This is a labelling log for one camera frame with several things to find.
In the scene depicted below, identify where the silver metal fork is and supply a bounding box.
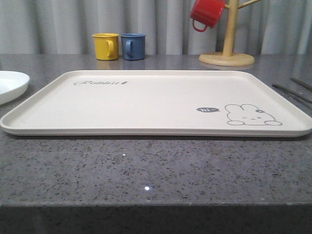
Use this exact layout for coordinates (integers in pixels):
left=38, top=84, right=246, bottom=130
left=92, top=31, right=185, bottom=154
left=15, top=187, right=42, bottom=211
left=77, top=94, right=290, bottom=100
left=272, top=84, right=312, bottom=103

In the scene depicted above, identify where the white round plate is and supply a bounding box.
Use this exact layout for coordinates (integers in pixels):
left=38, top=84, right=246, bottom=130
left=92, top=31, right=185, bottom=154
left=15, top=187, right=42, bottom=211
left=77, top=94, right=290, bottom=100
left=0, top=71, right=30, bottom=105

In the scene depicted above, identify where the cream rabbit serving tray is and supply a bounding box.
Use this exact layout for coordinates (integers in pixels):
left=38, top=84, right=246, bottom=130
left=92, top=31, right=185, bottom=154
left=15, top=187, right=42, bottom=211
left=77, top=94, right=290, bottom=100
left=0, top=70, right=312, bottom=137

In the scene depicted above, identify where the blue mug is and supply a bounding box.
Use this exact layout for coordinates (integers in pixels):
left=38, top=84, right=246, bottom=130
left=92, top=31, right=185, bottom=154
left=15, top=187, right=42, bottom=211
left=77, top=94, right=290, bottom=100
left=120, top=33, right=146, bottom=60

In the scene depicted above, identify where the yellow mug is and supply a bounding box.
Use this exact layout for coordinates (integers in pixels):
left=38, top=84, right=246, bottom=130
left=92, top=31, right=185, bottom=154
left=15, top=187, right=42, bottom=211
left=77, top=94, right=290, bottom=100
left=92, top=33, right=119, bottom=60

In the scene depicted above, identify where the wooden mug tree stand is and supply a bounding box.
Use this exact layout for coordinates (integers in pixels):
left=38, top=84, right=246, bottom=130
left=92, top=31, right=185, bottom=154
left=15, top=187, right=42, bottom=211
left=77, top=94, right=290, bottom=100
left=198, top=0, right=258, bottom=66

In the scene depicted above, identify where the red mug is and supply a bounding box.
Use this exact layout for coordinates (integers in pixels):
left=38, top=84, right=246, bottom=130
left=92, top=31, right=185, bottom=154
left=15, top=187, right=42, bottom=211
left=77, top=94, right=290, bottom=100
left=190, top=0, right=225, bottom=32

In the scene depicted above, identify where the grey curtain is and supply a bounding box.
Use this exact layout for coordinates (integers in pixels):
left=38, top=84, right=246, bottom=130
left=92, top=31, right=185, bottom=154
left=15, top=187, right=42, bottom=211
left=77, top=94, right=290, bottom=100
left=0, top=0, right=312, bottom=55

